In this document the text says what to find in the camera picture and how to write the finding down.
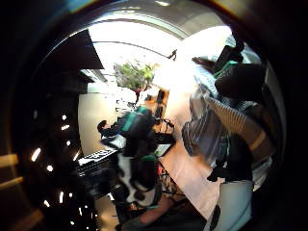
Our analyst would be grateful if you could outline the white board with black print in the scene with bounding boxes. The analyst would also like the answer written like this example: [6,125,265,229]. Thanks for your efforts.
[77,148,118,167]

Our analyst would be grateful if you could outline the tablet with light screen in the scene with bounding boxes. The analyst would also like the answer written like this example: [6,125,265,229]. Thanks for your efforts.
[153,142,173,159]

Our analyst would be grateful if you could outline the green potted plant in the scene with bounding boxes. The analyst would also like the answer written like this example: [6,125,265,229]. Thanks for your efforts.
[114,61,156,92]

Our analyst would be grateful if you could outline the beige ribbed cloth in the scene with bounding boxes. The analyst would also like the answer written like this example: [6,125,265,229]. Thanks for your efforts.
[205,95,277,162]

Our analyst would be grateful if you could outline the black stand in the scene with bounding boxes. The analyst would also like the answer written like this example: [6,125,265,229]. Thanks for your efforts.
[167,48,178,62]

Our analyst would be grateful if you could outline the white cube with black markers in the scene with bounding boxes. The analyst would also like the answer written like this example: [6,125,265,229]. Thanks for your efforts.
[115,153,163,208]

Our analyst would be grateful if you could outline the grey white striped cloth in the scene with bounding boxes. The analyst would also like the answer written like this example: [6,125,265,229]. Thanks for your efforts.
[181,72,273,192]

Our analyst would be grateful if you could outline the black keyboard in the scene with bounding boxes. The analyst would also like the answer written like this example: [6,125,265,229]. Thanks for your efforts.
[153,132,177,145]

